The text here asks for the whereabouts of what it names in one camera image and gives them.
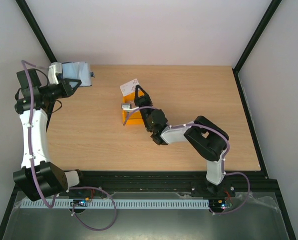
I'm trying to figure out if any blue card holder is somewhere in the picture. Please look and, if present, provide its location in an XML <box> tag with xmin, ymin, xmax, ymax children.
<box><xmin>62</xmin><ymin>61</ymin><xmax>94</xmax><ymax>87</ymax></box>

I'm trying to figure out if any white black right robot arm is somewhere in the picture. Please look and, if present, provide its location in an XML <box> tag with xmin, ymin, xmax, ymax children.
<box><xmin>134</xmin><ymin>85</ymin><xmax>230</xmax><ymax>196</ymax></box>

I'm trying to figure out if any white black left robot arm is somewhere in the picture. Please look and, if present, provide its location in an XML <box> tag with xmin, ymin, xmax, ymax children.
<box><xmin>13</xmin><ymin>68</ymin><xmax>82</xmax><ymax>201</ymax></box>

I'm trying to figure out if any yellow plastic bin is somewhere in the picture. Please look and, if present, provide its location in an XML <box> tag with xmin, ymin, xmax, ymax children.
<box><xmin>121</xmin><ymin>93</ymin><xmax>145</xmax><ymax>126</ymax></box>

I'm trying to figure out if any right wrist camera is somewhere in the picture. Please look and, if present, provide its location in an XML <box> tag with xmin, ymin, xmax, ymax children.
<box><xmin>121</xmin><ymin>103</ymin><xmax>133</xmax><ymax>112</ymax></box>

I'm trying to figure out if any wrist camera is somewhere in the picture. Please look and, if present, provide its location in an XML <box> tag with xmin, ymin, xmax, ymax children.
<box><xmin>48</xmin><ymin>62</ymin><xmax>62</xmax><ymax>85</ymax></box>
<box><xmin>121</xmin><ymin>103</ymin><xmax>133</xmax><ymax>112</ymax></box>

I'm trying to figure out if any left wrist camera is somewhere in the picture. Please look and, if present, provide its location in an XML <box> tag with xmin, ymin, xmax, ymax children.
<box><xmin>48</xmin><ymin>62</ymin><xmax>62</xmax><ymax>85</ymax></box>

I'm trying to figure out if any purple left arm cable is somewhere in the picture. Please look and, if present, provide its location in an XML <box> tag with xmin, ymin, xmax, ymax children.
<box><xmin>21</xmin><ymin>59</ymin><xmax>117</xmax><ymax>231</ymax></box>

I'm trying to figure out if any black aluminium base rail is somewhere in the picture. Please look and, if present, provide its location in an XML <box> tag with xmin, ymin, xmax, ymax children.
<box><xmin>57</xmin><ymin>171</ymin><xmax>279</xmax><ymax>197</ymax></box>

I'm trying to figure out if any white slotted cable duct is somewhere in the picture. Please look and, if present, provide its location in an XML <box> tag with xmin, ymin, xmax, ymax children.
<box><xmin>20</xmin><ymin>197</ymin><xmax>211</xmax><ymax>210</ymax></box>

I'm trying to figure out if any black left frame post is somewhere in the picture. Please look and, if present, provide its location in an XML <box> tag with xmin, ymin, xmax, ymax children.
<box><xmin>15</xmin><ymin>0</ymin><xmax>57</xmax><ymax>63</ymax></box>

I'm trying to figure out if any black frame post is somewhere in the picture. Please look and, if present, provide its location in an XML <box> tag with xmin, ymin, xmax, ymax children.
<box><xmin>233</xmin><ymin>0</ymin><xmax>282</xmax><ymax>73</ymax></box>
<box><xmin>15</xmin><ymin>0</ymin><xmax>57</xmax><ymax>63</ymax></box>

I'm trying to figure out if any black right frame post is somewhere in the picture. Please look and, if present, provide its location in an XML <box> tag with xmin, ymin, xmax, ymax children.
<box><xmin>233</xmin><ymin>0</ymin><xmax>282</xmax><ymax>73</ymax></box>

